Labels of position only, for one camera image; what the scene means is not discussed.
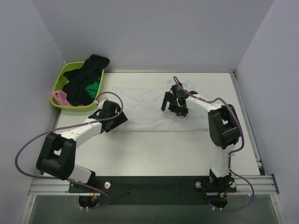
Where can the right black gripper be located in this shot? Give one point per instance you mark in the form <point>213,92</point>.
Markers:
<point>174,102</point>

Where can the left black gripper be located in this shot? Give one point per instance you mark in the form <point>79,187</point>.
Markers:
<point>116,122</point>

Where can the white t shirt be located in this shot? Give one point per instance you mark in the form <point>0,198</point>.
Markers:
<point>142,106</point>

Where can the lime green plastic basket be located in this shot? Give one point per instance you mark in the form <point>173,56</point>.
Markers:
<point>61,81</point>

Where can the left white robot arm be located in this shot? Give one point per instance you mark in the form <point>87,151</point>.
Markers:
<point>57,156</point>

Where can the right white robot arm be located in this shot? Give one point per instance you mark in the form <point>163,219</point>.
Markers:
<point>222,123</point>

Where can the green t shirt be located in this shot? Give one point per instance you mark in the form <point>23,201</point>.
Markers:
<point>92,89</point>

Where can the black t shirt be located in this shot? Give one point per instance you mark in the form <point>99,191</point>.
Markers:
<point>80,78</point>

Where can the pink t shirt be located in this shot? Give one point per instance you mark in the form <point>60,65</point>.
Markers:
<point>60,98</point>

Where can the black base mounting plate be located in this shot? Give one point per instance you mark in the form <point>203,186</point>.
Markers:
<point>153,190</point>

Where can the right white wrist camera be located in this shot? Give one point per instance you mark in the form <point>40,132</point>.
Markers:
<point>183,87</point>

